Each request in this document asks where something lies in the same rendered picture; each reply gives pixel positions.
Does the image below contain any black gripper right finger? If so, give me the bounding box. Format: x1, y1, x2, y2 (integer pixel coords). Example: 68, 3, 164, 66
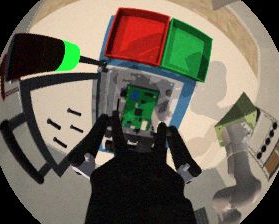
150, 108, 202, 184

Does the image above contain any green bin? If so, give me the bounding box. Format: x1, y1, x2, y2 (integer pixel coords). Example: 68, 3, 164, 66
158, 17, 213, 83

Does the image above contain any red open-top bin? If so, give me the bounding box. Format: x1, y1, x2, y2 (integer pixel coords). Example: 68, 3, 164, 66
104, 8, 170, 67

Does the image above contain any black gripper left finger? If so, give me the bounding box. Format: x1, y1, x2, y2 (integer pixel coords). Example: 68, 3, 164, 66
68, 102, 136, 180

